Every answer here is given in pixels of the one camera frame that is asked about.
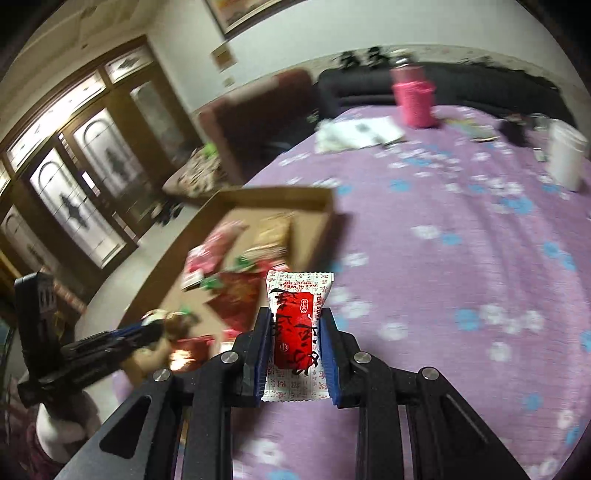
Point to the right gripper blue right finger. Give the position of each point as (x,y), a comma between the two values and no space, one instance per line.
(346,379)

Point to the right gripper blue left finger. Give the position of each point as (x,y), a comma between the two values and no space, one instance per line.
(253,349)

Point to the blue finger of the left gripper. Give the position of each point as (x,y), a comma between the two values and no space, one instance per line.
(141,330)

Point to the white green pastry packet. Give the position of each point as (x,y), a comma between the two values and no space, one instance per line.
(159,334)

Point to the small white red packet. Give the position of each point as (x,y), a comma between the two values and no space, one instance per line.
(295,372)

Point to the white red snack packet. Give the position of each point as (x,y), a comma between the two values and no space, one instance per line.
(199,263)

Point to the pink snack packet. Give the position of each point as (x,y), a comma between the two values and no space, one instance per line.
(223,236)

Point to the beige biscuit bar packet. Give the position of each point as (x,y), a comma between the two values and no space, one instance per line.
(273,232)

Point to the person right hand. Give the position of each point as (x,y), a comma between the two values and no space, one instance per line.
(60,438)

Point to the small red candy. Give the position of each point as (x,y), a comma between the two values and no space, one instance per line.
(189,354)

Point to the dark red foil snack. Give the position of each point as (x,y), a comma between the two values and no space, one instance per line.
(236,305)

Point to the cardboard box tray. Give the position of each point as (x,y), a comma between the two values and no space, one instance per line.
(313,209)

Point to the green wrapped candy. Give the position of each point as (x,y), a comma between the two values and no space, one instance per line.
(239,271)

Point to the black shoes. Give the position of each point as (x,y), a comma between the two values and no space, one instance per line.
(163,213)

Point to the patterned blanket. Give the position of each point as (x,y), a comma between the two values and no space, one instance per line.
(200,174)

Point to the wooden glass door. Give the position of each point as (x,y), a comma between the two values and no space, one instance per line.
(82,172)

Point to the purple floral tablecloth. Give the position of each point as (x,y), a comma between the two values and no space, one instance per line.
(468,257)

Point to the green cloth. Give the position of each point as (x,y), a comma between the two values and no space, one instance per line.
(210,149)

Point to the brown armchair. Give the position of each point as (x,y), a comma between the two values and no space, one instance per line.
(240,121)

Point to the white papers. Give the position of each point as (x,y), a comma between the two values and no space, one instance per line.
(333,136)

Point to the pink sleeved water bottle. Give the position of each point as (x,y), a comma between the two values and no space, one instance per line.
(413,91)

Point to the black binder clip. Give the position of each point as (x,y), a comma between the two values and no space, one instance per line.
(513,128)

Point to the black leather sofa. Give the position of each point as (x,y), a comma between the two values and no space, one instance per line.
(495,90)

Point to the white plastic jar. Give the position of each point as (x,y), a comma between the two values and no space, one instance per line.
(566,154)

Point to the framed wall painting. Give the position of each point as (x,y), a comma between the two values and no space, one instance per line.
(233,17)

